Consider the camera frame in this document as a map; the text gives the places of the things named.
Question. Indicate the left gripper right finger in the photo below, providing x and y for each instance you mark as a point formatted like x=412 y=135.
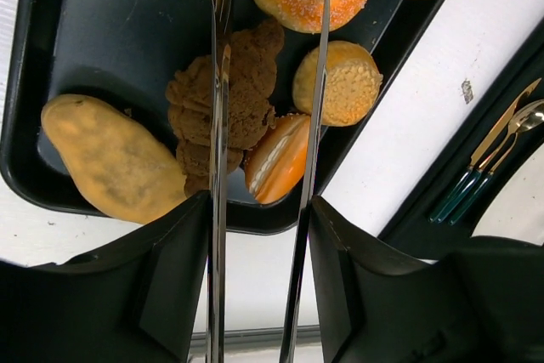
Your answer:
x=481 y=303

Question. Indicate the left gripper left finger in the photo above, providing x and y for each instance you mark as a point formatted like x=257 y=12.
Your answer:
x=131 y=300

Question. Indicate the orange cream sandwich bun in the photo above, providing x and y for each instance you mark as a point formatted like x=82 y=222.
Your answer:
x=276 y=164

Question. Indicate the round sesame bun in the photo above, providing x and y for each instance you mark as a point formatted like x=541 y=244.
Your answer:
x=352 y=83

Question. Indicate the metal tongs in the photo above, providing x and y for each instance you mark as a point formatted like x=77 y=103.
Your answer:
x=221 y=29

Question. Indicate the long yellow bread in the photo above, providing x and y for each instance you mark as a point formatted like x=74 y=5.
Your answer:
x=117 y=165

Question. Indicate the white square plate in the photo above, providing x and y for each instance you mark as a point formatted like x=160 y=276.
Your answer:
x=517 y=211

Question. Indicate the black placemat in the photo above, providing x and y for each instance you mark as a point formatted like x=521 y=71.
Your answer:
x=410 y=230

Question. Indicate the brown chocolate croissant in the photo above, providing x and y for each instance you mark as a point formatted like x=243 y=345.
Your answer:
x=252 y=80

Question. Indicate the aluminium rail front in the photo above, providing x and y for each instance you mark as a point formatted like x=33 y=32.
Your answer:
x=274 y=334

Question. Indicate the gold knife green handle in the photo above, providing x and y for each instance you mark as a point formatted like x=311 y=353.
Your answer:
x=476 y=165

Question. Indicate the gold spoon green handle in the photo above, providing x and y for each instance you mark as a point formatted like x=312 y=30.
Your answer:
x=528 y=117

